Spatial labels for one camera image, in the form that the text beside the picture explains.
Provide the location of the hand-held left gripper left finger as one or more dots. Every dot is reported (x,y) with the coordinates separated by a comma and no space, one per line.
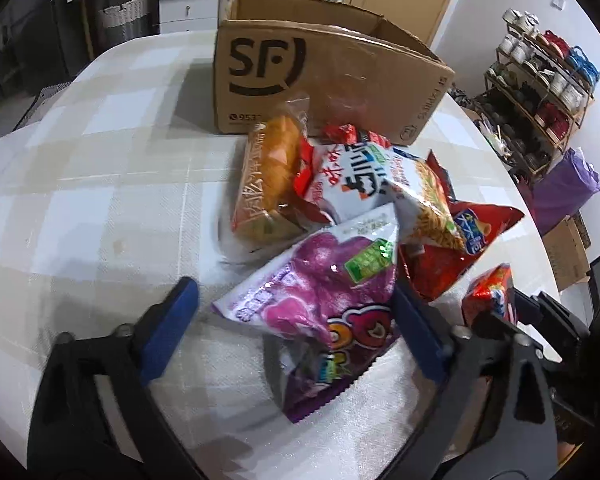
(172,320)

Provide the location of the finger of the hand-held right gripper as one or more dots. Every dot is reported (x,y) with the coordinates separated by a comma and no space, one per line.
(555,325)

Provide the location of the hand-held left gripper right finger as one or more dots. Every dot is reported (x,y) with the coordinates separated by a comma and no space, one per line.
(415,330)

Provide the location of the small red snack packet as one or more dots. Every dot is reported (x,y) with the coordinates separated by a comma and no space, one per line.
(487,290)

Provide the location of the purple gummy bag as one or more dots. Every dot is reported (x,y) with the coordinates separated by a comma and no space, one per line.
(320,285)

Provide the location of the white red snack bag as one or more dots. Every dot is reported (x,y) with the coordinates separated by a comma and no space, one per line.
(340,185)

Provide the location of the brown cardboard box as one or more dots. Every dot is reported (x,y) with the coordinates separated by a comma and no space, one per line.
(280,85)

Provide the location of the red chips bag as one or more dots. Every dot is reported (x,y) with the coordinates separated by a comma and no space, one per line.
(440,270)

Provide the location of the flat cardboard carton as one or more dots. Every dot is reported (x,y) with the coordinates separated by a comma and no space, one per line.
(567,255)

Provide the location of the white noodle snack packet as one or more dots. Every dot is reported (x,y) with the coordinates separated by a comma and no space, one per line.
(425,200)

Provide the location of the purple plastic bag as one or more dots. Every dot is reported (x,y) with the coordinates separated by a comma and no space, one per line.
(565,190)

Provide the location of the orange bread packet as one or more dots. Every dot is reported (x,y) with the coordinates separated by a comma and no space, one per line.
(270,175)

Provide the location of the small red wrapper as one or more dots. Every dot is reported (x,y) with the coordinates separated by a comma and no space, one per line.
(341,134)

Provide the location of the pile of dark shoes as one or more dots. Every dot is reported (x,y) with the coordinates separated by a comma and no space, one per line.
(462,100)

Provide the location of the woven laundry basket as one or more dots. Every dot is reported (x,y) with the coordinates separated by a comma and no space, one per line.
(122,12)

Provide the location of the white wall switch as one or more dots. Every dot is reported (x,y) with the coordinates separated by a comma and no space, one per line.
(558,2)

